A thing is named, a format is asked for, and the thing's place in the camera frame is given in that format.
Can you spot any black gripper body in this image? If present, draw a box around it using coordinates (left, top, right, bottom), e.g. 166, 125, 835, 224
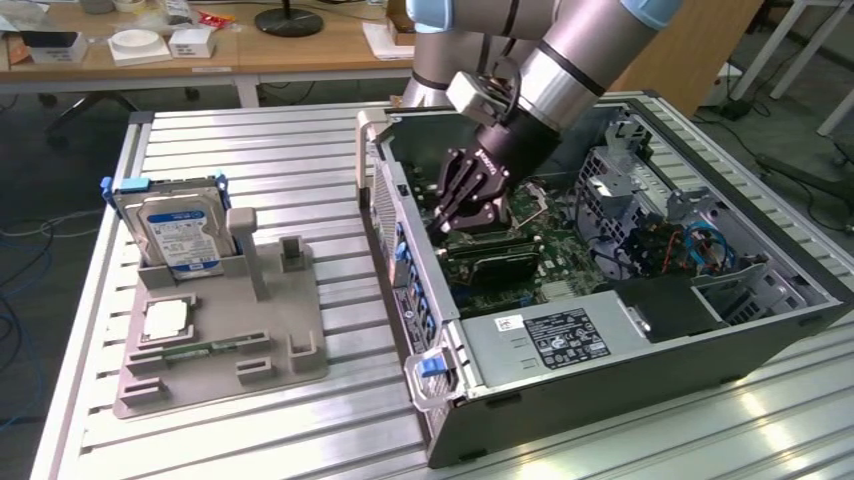
447, 122, 563, 201

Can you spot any low profile graphics card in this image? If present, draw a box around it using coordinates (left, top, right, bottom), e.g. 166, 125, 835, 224
436, 230, 540, 289

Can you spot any metal socket cover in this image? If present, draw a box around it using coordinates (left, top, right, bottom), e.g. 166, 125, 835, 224
513, 180, 555, 234

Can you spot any green motherboard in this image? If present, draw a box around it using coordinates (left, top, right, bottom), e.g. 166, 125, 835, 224
407, 172, 612, 321

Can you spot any metal drive cage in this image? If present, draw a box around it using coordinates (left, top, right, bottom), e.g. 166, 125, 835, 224
572, 144, 675, 261

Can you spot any grey power supply unit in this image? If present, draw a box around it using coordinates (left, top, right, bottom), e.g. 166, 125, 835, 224
459, 291, 652, 389

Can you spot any white paper stack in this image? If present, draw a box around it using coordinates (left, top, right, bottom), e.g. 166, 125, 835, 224
363, 22, 419, 61

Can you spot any wooden cabinet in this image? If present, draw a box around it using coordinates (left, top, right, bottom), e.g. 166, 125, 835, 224
585, 0, 766, 116

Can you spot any blue case latch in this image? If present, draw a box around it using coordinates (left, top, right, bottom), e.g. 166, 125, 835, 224
412, 352, 445, 377

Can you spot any brown cardboard box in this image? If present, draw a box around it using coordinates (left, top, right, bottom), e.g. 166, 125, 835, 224
387, 0, 419, 34

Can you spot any black plastic cover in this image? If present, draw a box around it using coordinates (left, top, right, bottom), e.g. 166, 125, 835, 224
606, 276, 728, 344

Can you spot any black floor device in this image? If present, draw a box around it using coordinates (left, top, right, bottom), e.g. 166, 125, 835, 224
716, 99, 755, 121

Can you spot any wooden office desk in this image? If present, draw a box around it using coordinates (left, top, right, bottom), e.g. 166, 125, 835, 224
236, 0, 601, 109
0, 0, 241, 109

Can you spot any open black PC case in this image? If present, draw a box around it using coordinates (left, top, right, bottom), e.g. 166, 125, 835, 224
356, 97, 854, 470

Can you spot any black lamp base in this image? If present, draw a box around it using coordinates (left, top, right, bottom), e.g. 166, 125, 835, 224
253, 0, 325, 37

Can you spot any metal disk bay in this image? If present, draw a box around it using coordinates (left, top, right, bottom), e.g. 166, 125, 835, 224
690, 262, 808, 329

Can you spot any hard disk in blue caddy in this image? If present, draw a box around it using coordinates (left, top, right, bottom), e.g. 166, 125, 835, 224
98, 172, 235, 280

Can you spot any black stand leg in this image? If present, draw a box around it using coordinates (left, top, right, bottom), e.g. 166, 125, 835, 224
756, 152, 854, 201

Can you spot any grey parts rack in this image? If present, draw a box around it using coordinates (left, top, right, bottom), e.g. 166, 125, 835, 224
112, 207, 332, 420

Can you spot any white labelled box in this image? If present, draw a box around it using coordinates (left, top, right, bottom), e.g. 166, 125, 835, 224
165, 27, 216, 59

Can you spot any green RAM stick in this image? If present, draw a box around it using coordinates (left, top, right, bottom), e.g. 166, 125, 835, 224
161, 338, 241, 359

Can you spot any silver CPU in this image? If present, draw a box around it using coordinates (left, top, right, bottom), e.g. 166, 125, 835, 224
144, 301, 192, 340

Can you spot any grey packet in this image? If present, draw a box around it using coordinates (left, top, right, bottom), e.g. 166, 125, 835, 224
162, 0, 196, 25

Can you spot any white box with black top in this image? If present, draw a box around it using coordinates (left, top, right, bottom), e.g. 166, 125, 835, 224
18, 30, 89, 65

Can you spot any brown flat package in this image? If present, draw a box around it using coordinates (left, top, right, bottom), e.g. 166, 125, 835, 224
0, 37, 32, 71

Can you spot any white paper pile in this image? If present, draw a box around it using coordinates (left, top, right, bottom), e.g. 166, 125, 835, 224
0, 2, 54, 34

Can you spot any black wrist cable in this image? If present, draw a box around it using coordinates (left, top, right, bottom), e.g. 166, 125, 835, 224
491, 55, 523, 124

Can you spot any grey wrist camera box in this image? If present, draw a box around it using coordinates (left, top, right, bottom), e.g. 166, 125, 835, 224
444, 71, 509, 126

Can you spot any black wire bundle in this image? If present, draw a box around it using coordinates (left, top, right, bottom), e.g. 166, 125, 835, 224
585, 232, 646, 281

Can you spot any red wire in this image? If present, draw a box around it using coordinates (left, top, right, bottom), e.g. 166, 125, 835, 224
660, 225, 688, 274

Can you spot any blue wire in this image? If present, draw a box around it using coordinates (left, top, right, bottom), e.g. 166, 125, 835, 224
686, 219, 739, 275

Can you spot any white table frame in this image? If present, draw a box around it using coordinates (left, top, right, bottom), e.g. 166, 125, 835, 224
730, 0, 854, 136

